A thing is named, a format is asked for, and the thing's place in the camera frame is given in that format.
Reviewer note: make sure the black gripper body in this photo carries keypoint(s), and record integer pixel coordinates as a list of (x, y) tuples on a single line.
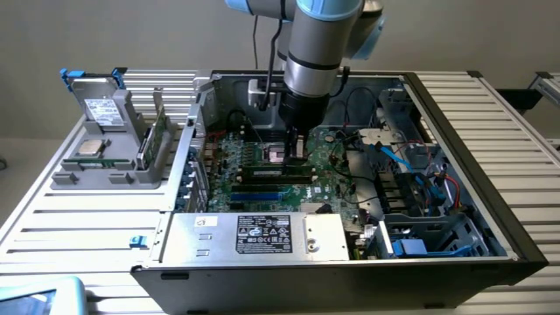
[(303, 110)]

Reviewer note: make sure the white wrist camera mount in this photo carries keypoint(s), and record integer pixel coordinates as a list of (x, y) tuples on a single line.
[(254, 90)]

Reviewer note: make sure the CPU socket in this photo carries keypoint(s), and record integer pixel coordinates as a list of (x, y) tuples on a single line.
[(275, 154)]

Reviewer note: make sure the silver power supply unit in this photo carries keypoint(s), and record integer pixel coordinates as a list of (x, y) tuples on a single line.
[(254, 236)]

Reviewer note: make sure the green motherboard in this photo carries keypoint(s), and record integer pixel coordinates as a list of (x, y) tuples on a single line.
[(258, 154)]

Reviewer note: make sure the metal slat side table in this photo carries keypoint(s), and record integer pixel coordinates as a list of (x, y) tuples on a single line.
[(548, 83)]

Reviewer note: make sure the green graphics card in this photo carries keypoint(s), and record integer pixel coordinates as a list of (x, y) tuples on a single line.
[(154, 141)]

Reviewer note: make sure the blue disk tray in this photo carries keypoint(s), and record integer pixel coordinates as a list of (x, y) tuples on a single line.
[(411, 247)]

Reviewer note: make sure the black box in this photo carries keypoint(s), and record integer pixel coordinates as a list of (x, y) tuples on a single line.
[(518, 100)]

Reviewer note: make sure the black expansion slot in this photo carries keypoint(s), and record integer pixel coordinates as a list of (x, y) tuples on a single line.
[(256, 188)]

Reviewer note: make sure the grey parts rack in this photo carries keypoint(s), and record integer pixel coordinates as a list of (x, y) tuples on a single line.
[(110, 178)]

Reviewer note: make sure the open black PC case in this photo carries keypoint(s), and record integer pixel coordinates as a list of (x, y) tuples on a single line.
[(332, 285)]

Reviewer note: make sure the black RAM slot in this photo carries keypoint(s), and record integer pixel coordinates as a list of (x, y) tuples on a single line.
[(271, 180)]

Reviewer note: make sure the blue expansion slot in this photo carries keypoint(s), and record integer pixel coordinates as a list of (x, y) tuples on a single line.
[(256, 196)]

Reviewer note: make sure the hard disk with blue bracket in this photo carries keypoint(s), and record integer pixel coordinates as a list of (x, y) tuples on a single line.
[(98, 105)]

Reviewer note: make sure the silver chipset heatsink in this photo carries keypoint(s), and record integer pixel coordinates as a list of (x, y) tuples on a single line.
[(312, 208)]

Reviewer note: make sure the green RAM stick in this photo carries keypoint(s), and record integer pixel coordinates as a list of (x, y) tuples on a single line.
[(96, 161)]

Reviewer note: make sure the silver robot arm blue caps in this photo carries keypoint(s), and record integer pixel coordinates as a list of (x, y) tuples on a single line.
[(312, 39)]

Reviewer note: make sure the small blue clip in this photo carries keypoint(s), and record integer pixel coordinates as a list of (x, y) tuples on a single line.
[(138, 241)]

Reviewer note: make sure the metal disk bay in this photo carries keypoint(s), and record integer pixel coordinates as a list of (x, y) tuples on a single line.
[(442, 229)]

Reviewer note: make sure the teal rounded device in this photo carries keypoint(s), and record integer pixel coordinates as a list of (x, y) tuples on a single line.
[(44, 295)]

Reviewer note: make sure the silver CPU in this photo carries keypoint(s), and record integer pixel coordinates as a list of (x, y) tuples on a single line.
[(92, 147)]

